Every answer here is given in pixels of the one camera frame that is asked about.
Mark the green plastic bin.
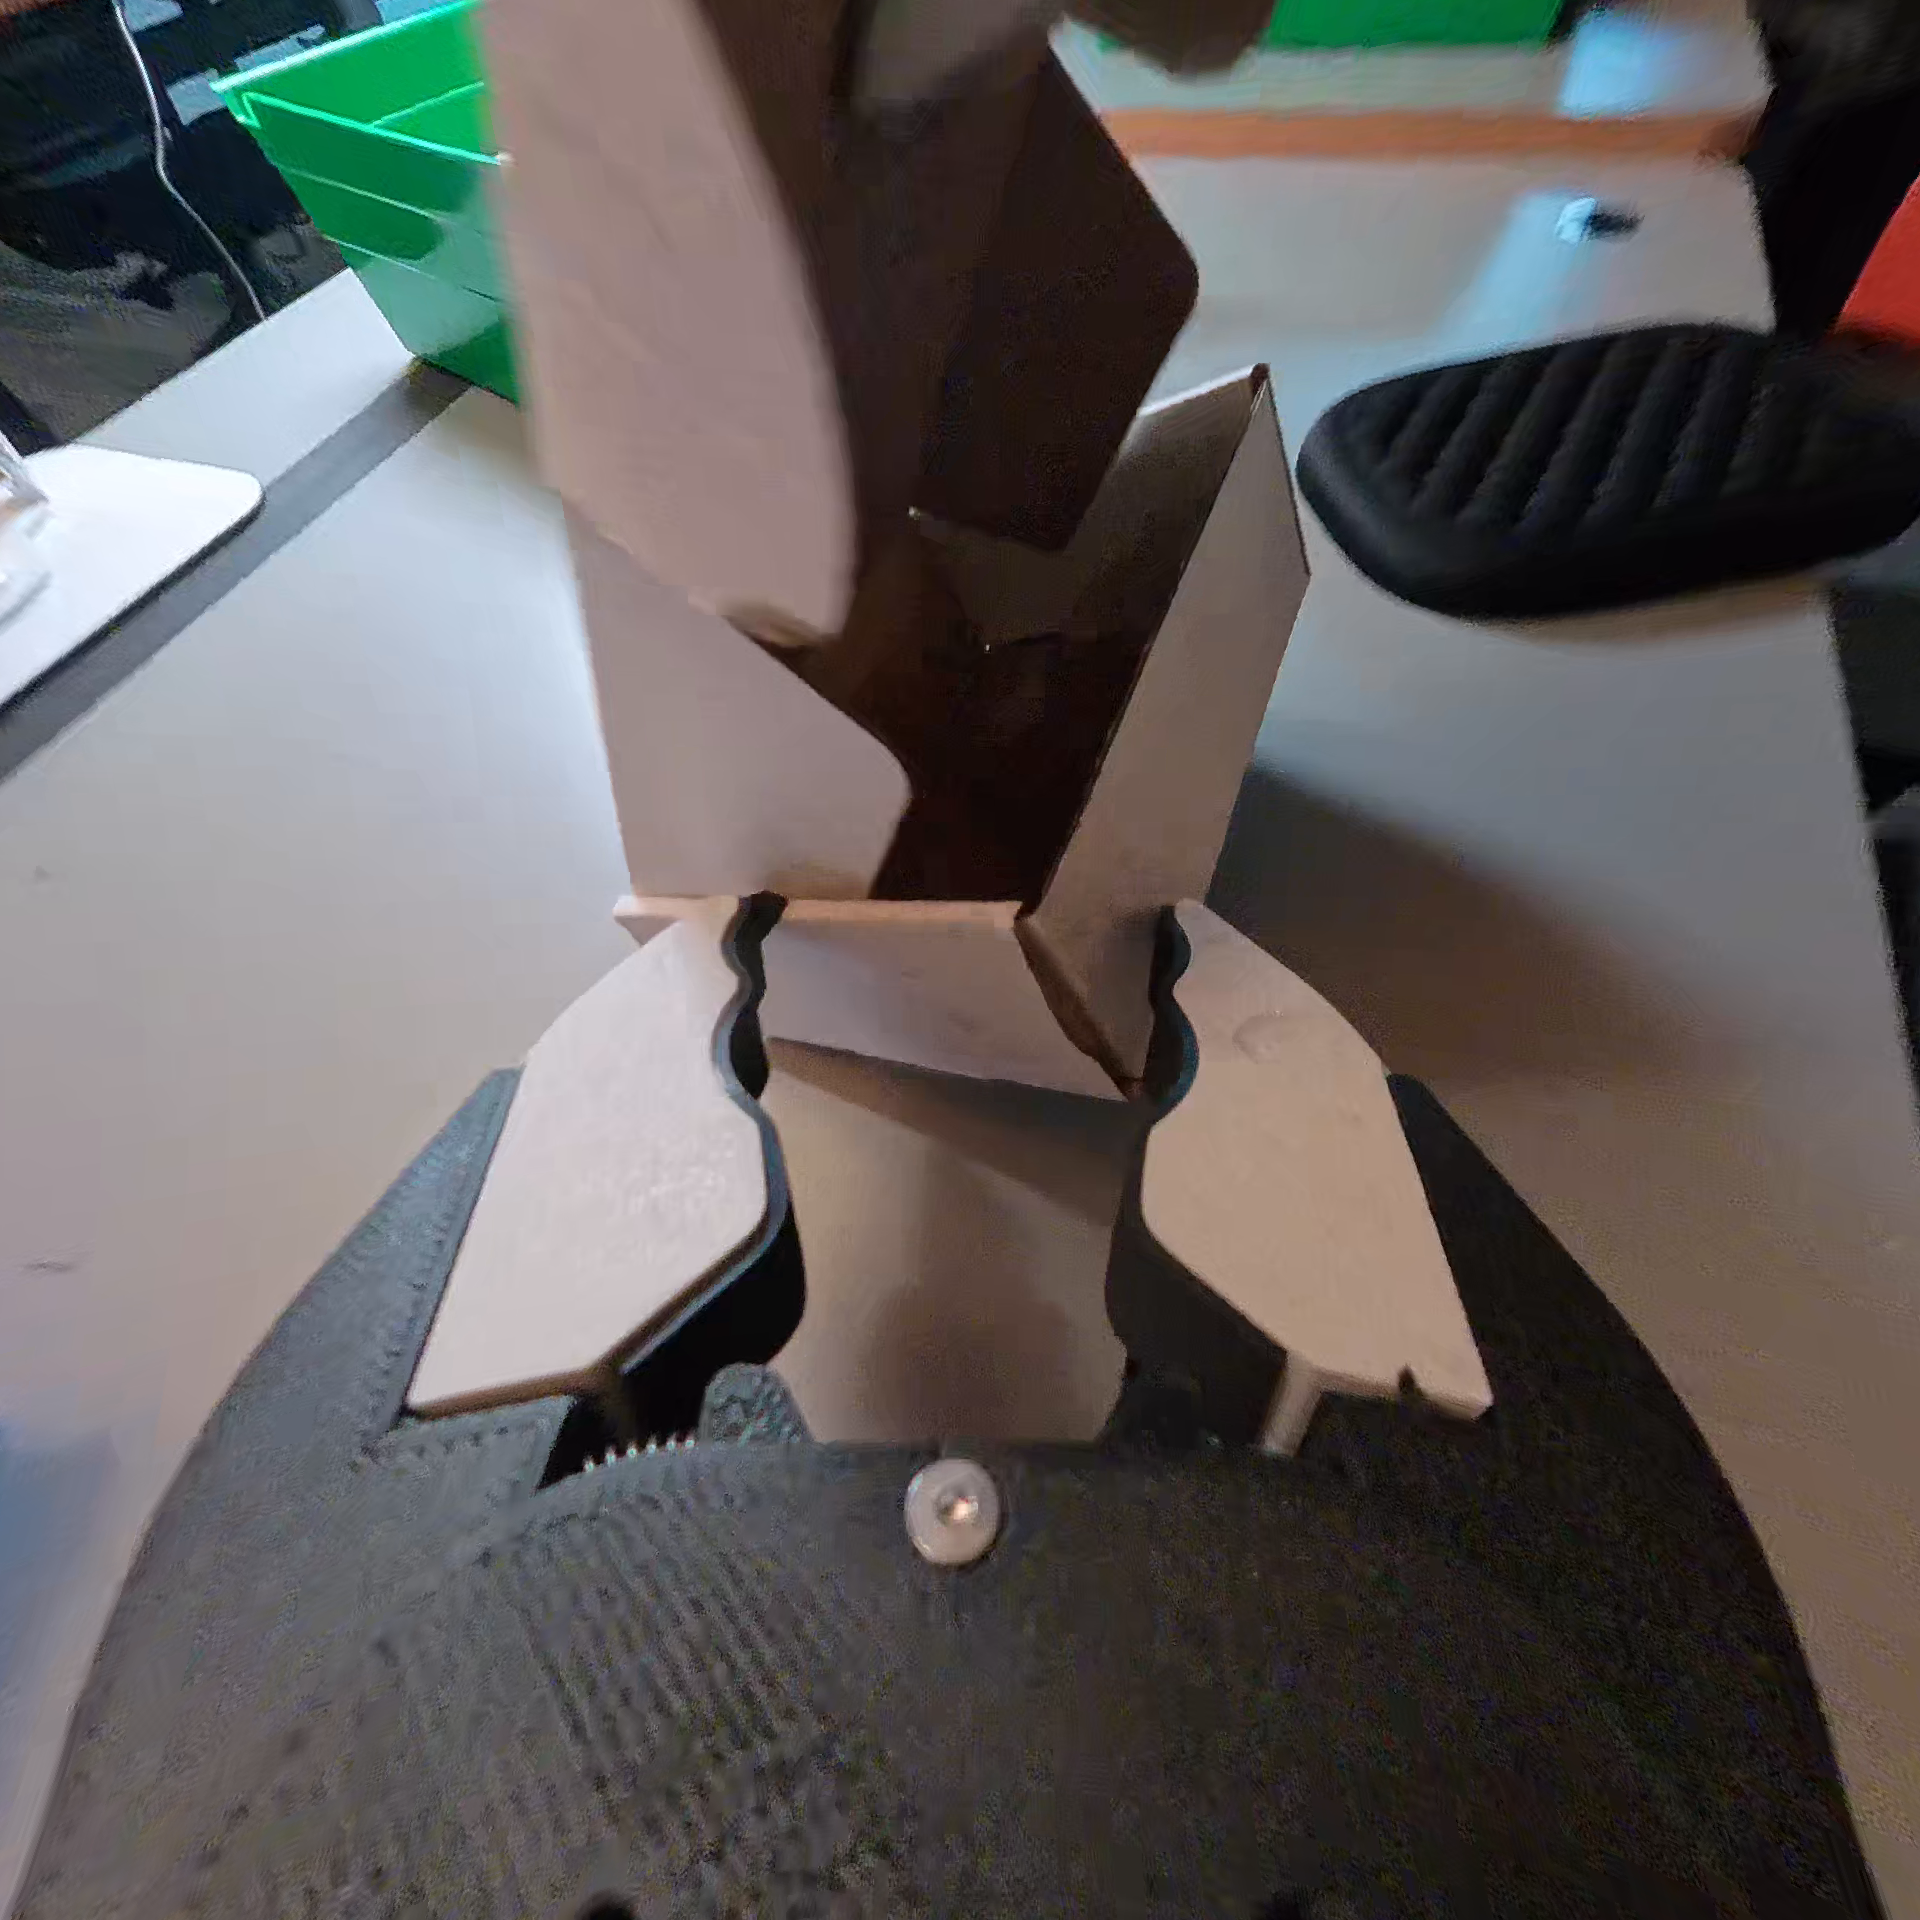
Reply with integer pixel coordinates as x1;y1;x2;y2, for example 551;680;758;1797
217;0;520;406
1261;0;1571;45

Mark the black office chair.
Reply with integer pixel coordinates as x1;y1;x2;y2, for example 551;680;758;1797
1295;0;1920;620

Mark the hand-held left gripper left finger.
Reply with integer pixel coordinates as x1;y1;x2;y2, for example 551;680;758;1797
404;898;802;1420

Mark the thin white cable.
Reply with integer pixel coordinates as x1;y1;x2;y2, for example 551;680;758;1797
112;0;271;323

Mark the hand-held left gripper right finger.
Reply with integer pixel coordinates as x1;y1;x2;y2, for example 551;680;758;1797
1111;903;1495;1458

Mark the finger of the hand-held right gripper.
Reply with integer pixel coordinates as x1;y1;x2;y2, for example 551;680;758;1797
863;0;1052;106
488;0;859;646

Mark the white table with wooden edge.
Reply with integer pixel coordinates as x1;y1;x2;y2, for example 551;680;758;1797
1095;0;1773;163

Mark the plain cardboard box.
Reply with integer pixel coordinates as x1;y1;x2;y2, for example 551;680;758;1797
573;60;1314;1105

